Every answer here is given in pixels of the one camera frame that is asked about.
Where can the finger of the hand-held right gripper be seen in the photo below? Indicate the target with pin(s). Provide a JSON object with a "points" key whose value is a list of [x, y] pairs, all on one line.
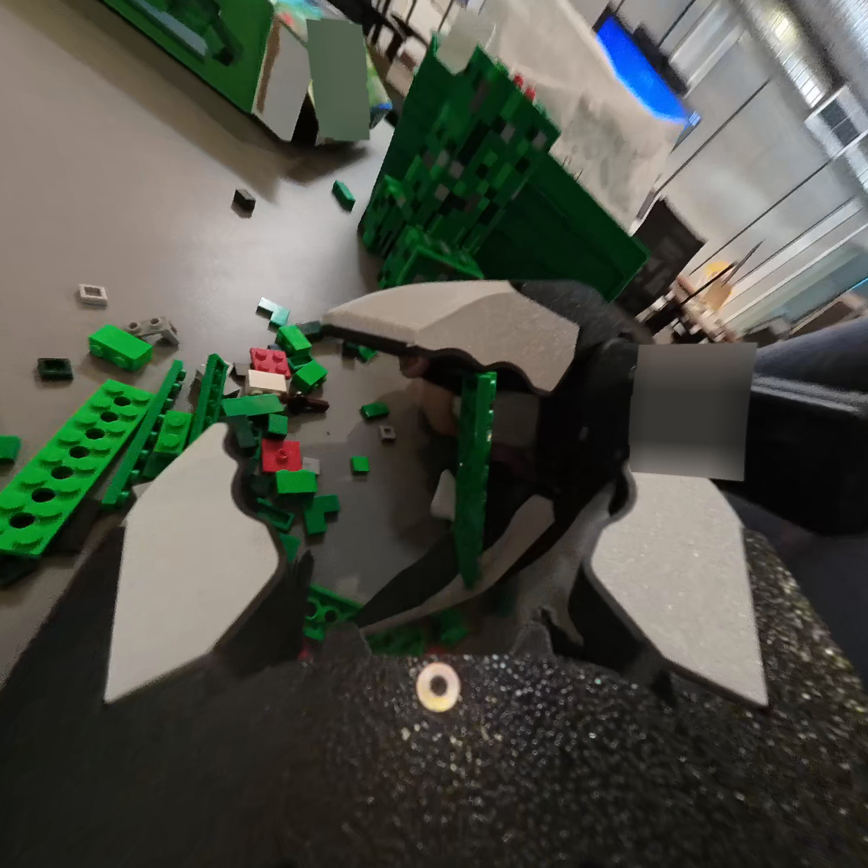
{"points": [[512, 542], [461, 322]]}

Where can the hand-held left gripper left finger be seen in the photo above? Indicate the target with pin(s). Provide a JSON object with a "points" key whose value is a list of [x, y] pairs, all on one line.
{"points": [[193, 542]]}

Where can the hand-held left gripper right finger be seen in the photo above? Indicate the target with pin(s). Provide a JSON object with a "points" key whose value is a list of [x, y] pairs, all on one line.
{"points": [[685, 576]]}

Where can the long green toy plate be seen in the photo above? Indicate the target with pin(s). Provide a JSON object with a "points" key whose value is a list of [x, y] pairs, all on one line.
{"points": [[475, 475]]}

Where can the narrow green toy strip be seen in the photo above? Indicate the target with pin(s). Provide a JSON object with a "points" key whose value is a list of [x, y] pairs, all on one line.
{"points": [[209, 397], [142, 434]]}

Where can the green pixel brick model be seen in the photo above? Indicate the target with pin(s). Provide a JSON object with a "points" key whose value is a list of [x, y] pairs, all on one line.
{"points": [[475, 176]]}

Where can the wide green plate with holes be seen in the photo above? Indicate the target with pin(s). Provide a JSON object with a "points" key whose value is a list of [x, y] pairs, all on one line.
{"points": [[61, 475]]}

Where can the pile of small toy bricks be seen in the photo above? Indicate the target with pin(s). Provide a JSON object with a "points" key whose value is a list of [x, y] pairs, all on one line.
{"points": [[285, 420]]}

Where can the black box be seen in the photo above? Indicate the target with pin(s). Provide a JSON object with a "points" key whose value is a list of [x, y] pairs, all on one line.
{"points": [[668, 258]]}

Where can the small green toy brick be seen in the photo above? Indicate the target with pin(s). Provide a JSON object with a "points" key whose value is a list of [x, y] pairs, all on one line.
{"points": [[343, 194]]}

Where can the green two-stud brick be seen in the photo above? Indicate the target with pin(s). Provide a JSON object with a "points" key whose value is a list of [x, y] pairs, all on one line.
{"points": [[121, 347]]}

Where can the dark green square tile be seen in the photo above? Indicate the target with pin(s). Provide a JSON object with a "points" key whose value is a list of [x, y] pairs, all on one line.
{"points": [[54, 368]]}

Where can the dark blue trousers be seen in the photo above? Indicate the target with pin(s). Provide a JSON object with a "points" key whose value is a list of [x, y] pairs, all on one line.
{"points": [[814, 349]]}

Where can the small black toy brick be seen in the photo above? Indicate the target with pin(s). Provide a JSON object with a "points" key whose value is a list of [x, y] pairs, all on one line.
{"points": [[243, 199]]}

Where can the small white square tile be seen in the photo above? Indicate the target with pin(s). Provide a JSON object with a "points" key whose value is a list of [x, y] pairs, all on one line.
{"points": [[92, 294]]}

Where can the blue screen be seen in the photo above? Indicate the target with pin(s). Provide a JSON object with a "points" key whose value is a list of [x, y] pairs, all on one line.
{"points": [[644, 68]]}

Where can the green cardboard box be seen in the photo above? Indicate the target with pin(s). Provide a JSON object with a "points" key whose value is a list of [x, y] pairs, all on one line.
{"points": [[203, 47]]}

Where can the grey bracket brick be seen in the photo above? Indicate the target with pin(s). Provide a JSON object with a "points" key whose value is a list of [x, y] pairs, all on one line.
{"points": [[152, 328]]}

